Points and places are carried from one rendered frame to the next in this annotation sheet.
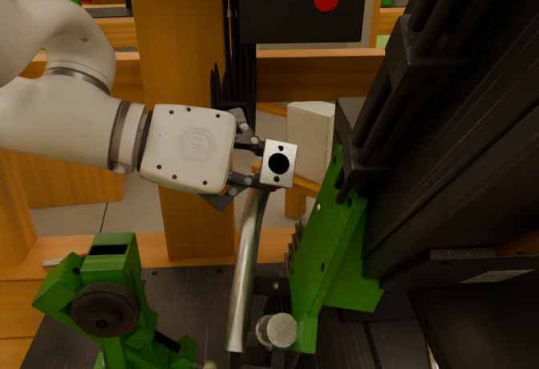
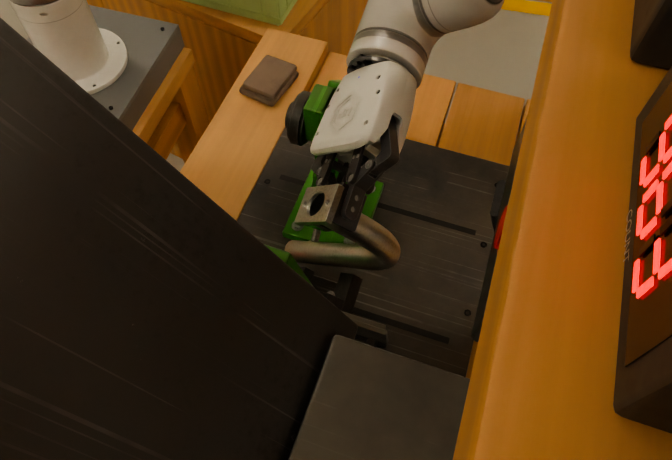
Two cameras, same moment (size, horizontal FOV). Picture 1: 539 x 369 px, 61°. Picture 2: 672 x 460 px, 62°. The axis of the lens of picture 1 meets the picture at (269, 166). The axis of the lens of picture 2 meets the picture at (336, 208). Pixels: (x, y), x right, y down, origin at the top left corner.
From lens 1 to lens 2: 0.70 m
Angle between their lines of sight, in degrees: 76
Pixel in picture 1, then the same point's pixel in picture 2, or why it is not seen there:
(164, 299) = (438, 247)
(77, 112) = not seen: outside the picture
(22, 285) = (508, 138)
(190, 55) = not seen: hidden behind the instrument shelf
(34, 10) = not seen: outside the picture
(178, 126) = (363, 88)
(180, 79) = not seen: hidden behind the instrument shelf
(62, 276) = (334, 83)
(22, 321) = (458, 140)
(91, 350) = (394, 181)
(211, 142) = (343, 125)
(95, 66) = not seen: outside the picture
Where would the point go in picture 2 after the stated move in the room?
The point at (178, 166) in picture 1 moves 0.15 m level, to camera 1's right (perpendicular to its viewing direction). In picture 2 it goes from (333, 105) to (271, 216)
